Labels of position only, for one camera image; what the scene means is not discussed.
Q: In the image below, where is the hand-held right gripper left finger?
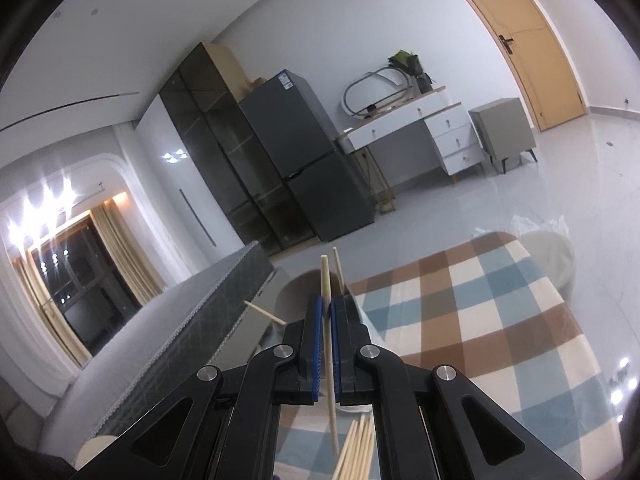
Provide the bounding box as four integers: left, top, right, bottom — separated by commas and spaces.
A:
70, 294, 326, 480

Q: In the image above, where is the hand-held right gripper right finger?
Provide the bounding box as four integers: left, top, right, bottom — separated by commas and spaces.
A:
327, 296, 586, 480

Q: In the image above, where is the wooden chopstick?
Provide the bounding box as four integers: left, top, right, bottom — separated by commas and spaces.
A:
244, 300, 287, 326
320, 255, 342, 456
333, 247, 347, 295

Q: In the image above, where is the grey white utensil holder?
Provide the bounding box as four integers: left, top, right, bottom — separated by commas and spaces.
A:
257, 269, 366, 356

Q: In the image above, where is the pile of wooden chopsticks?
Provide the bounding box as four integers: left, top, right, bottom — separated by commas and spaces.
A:
331, 412, 375, 480

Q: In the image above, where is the checked brown blue cloth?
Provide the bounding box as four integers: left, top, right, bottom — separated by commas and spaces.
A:
270, 231, 626, 480

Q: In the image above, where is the grey quilted mattress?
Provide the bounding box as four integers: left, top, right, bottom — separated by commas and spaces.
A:
37, 240, 276, 461

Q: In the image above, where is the beige curtain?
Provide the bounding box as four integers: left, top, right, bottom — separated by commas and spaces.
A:
90, 203, 166, 306

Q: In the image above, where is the white wardrobe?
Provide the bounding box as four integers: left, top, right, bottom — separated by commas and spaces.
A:
135, 94, 246, 261

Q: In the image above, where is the dark grey fridge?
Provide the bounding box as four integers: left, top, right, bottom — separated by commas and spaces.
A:
237, 69, 377, 243

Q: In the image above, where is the dark glass cabinet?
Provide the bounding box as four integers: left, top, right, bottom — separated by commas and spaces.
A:
159, 42, 317, 256

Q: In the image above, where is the white vanity desk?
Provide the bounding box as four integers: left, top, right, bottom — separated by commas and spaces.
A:
336, 86, 485, 187

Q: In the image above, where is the dark window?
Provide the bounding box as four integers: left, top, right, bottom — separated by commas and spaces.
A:
10, 215, 143, 356

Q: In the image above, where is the oval mirror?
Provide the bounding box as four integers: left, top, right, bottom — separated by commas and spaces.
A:
341, 66, 418, 120

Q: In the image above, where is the grey nightstand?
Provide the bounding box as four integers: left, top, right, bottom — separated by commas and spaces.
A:
467, 97, 538, 175

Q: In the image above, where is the dark wrapped bouquet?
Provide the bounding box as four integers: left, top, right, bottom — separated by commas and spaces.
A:
387, 49, 433, 95

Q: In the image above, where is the light wooden door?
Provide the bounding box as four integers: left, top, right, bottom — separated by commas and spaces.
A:
430, 0, 587, 133

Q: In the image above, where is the gold frame stool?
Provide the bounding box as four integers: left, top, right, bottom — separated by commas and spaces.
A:
352, 152, 398, 216

